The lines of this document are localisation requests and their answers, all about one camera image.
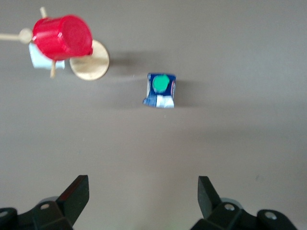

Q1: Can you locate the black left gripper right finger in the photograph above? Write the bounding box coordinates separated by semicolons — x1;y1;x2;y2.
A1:
189;176;298;230

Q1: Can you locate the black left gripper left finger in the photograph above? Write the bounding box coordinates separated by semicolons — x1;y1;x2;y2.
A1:
0;174;90;230

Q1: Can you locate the blue white milk carton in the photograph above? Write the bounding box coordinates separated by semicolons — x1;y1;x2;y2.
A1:
142;73;177;109

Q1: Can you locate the small white cup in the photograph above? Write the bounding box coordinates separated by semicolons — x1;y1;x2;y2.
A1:
28;43;66;70

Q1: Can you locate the red plastic cup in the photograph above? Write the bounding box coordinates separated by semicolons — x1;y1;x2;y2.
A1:
32;14;94;62

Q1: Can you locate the brown table cover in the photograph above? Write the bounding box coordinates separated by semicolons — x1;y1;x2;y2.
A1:
0;0;307;230

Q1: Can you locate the wooden mug tree stand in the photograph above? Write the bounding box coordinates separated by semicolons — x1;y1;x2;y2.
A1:
0;6;110;81

